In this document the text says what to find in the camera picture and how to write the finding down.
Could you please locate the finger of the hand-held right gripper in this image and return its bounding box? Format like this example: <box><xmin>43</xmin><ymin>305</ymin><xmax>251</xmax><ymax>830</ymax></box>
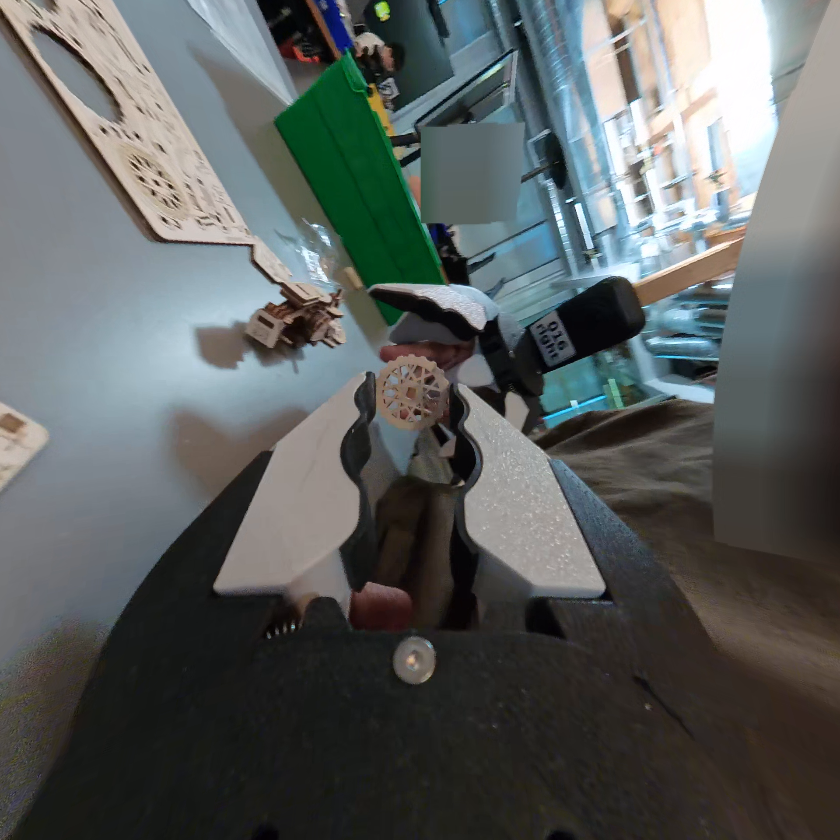
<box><xmin>367</xmin><ymin>283</ymin><xmax>503</xmax><ymax>337</ymax></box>
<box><xmin>389</xmin><ymin>314</ymin><xmax>463</xmax><ymax>347</ymax></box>

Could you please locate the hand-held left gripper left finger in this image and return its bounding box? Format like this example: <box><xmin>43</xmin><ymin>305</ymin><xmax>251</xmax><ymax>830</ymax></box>
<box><xmin>213</xmin><ymin>373</ymin><xmax>379</xmax><ymax>614</ymax></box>

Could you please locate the large wooden puzzle sheet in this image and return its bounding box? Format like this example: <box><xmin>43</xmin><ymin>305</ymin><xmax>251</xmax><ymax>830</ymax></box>
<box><xmin>0</xmin><ymin>0</ymin><xmax>257</xmax><ymax>245</ymax></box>

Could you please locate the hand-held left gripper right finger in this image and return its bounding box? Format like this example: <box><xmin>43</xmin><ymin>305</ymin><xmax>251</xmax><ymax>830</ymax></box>
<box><xmin>445</xmin><ymin>384</ymin><xmax>605</xmax><ymax>601</ymax></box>

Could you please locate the clear plastic bag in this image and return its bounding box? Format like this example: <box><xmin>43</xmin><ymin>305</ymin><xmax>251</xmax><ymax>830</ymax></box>
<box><xmin>276</xmin><ymin>220</ymin><xmax>342</xmax><ymax>283</ymax></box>

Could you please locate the small wooden puzzle piece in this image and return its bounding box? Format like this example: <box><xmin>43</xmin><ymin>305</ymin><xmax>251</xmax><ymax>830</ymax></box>
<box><xmin>251</xmin><ymin>238</ymin><xmax>294</xmax><ymax>284</ymax></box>

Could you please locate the person's right hand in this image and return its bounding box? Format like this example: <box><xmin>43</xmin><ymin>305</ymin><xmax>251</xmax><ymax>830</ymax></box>
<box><xmin>379</xmin><ymin>340</ymin><xmax>476</xmax><ymax>372</ymax></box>

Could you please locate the wooden gear wheel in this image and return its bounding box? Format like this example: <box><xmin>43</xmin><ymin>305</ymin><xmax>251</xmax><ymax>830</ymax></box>
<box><xmin>376</xmin><ymin>356</ymin><xmax>452</xmax><ymax>433</ymax></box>

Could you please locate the green plastic bin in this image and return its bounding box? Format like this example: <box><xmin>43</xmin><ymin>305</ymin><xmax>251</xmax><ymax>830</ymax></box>
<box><xmin>273</xmin><ymin>51</ymin><xmax>450</xmax><ymax>327</ymax></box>

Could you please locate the person's brown clothing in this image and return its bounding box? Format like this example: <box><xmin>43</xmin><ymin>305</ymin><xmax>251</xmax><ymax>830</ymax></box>
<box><xmin>532</xmin><ymin>397</ymin><xmax>840</xmax><ymax>840</ymax></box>

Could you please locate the wooden vehicle model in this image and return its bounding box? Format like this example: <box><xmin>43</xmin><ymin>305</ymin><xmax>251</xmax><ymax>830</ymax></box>
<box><xmin>244</xmin><ymin>282</ymin><xmax>347</xmax><ymax>350</ymax></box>

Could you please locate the wooden beam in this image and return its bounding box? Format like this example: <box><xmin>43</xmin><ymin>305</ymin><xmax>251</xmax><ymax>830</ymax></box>
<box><xmin>633</xmin><ymin>236</ymin><xmax>746</xmax><ymax>307</ymax></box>

